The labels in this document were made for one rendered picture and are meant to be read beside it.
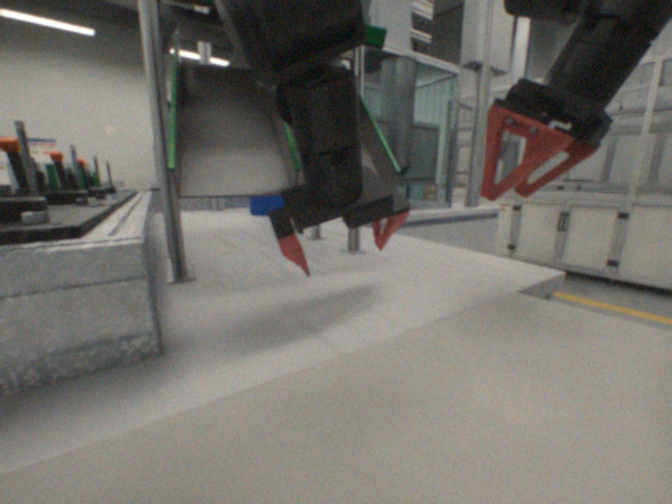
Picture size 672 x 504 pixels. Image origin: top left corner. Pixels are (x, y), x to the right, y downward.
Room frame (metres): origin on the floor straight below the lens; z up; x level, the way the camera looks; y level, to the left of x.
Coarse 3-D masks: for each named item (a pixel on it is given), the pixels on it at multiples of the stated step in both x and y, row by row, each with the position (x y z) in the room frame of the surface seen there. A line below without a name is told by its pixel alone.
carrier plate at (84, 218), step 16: (64, 208) 0.41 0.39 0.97; (80, 208) 0.40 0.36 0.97; (96, 208) 0.40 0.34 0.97; (112, 208) 0.45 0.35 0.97; (0, 224) 0.25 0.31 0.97; (16, 224) 0.25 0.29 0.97; (32, 224) 0.25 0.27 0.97; (48, 224) 0.25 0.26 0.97; (64, 224) 0.25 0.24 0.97; (80, 224) 0.25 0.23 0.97; (96, 224) 0.31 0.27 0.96; (0, 240) 0.22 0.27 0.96; (16, 240) 0.22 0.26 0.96; (32, 240) 0.23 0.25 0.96; (48, 240) 0.23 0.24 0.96
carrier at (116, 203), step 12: (72, 144) 0.55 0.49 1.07; (72, 156) 0.55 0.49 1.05; (36, 168) 0.50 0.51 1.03; (48, 168) 0.54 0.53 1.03; (36, 180) 0.49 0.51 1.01; (48, 180) 0.54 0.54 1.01; (24, 192) 0.45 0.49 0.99; (48, 192) 0.49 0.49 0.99; (60, 192) 0.48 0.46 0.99; (72, 192) 0.50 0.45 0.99; (84, 192) 0.52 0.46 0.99; (48, 204) 0.46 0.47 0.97; (60, 204) 0.47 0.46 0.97; (72, 204) 0.48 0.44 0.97; (96, 204) 0.47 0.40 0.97; (108, 204) 0.47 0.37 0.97; (120, 204) 0.55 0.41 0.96
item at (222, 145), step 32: (192, 64) 0.50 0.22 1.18; (192, 96) 0.44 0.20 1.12; (224, 96) 0.46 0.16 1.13; (256, 96) 0.49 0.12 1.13; (192, 128) 0.40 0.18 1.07; (224, 128) 0.41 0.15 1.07; (256, 128) 0.43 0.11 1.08; (288, 128) 0.38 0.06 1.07; (192, 160) 0.36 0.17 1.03; (224, 160) 0.37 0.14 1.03; (256, 160) 0.39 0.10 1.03; (288, 160) 0.37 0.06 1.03; (192, 192) 0.32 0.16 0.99; (224, 192) 0.33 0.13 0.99; (256, 192) 0.35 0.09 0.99
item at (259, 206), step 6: (252, 198) 1.22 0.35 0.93; (258, 198) 1.20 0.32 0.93; (264, 198) 1.20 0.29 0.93; (270, 198) 1.21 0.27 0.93; (276, 198) 1.22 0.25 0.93; (252, 204) 1.22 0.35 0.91; (258, 204) 1.21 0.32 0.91; (264, 204) 1.20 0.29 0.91; (270, 204) 1.21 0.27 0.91; (276, 204) 1.22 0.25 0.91; (282, 204) 1.24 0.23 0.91; (252, 210) 1.22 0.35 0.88; (258, 210) 1.21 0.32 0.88; (264, 210) 1.20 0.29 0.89; (264, 216) 1.21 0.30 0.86
